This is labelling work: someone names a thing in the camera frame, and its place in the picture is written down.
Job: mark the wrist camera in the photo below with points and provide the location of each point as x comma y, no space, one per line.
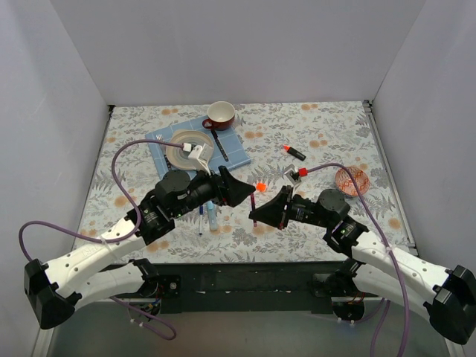
199,156
294,175

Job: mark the red patterned bowl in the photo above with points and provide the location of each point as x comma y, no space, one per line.
350,185

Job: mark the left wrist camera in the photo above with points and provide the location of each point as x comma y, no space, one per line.
199,156

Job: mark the thin blue pen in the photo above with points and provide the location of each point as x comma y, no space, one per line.
200,224

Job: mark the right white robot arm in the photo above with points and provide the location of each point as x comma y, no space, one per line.
445,296

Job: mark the light blue highlighter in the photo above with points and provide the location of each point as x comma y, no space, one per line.
212,221

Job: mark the orange black highlighter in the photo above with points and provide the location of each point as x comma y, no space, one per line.
294,152

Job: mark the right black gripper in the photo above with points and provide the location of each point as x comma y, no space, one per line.
288,207

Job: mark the red and white cup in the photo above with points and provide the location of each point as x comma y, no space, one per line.
220,116

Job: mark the beige striped plate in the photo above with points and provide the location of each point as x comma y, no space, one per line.
178,158

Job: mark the orange highlighter cap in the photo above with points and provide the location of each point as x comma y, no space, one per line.
261,187

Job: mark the floral tablecloth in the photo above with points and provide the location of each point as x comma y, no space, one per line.
329,134

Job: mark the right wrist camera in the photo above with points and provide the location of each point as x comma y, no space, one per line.
294,175

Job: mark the black handled knife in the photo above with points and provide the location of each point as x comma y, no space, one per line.
219,145

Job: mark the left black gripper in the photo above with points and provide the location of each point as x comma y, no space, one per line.
221,187

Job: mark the pink pen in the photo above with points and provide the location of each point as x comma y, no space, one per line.
253,207

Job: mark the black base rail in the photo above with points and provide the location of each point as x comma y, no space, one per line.
251,287

